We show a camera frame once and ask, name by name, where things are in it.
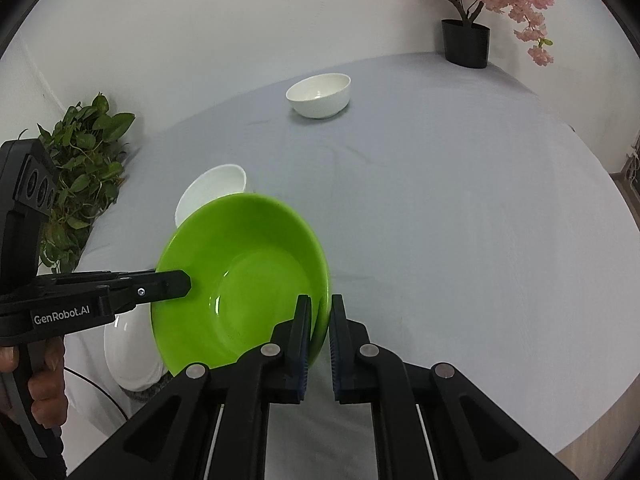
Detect green bowl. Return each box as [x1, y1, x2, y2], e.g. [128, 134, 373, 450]
[151, 192, 331, 378]

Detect green potted plant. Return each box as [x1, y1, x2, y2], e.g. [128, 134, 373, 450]
[19, 92, 137, 275]

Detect white oval dish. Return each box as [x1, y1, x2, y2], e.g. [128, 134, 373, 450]
[112, 371, 169, 393]
[104, 311, 167, 385]

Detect pink blossom tree black pot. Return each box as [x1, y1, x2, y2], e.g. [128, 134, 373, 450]
[424, 0, 558, 70]

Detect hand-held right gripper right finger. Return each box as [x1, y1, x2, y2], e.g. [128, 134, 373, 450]
[327, 294, 578, 480]

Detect small white bowl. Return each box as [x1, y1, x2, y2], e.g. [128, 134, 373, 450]
[285, 73, 352, 120]

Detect person's left hand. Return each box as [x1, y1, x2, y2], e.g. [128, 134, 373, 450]
[0, 340, 68, 428]

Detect grey tablecloth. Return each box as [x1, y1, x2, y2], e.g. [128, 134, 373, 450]
[65, 51, 632, 480]

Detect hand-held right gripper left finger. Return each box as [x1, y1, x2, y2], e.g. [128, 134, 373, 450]
[65, 294, 313, 480]

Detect large white bowl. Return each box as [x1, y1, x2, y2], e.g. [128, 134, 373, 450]
[174, 163, 248, 229]

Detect thin black cable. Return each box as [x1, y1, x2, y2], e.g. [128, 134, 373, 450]
[64, 366, 132, 420]

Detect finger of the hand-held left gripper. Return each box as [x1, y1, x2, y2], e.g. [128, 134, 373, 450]
[107, 269, 193, 313]

